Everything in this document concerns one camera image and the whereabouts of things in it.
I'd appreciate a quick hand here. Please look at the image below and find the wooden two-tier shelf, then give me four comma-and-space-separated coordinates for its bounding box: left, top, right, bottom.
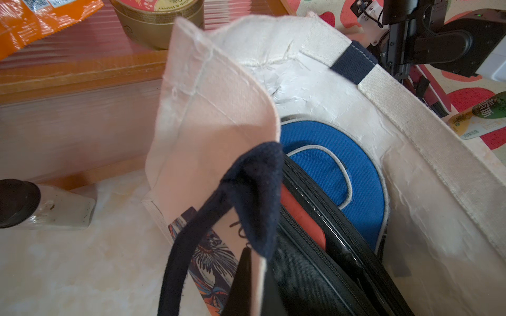
0, 0, 289, 190

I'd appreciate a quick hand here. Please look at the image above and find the black paddle case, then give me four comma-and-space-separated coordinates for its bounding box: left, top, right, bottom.
221, 153, 416, 316

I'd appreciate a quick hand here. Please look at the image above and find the small green labelled bottle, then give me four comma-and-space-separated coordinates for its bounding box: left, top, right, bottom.
447, 92, 505, 140

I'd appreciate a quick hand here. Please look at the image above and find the maroon paddle case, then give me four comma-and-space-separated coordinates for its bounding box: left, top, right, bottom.
403, 65, 452, 118

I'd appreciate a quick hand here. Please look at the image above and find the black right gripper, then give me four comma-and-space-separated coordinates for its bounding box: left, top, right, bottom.
377, 1, 473, 81

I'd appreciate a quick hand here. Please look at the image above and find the white canvas tote bag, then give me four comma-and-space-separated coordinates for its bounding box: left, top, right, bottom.
144, 14, 505, 315

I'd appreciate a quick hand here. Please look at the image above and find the dark blue paddle case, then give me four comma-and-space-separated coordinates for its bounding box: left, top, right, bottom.
281, 117, 390, 257

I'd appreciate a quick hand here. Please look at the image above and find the glass jar black lid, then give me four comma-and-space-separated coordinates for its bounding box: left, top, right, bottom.
1, 179, 96, 230

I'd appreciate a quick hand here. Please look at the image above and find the orange snack bag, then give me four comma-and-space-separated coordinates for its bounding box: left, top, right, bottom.
1, 0, 104, 59

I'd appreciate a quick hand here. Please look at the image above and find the round gold red tin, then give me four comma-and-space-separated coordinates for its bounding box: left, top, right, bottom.
110, 0, 204, 50

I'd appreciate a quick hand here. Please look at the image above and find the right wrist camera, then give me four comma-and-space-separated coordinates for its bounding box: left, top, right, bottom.
351, 0, 390, 47

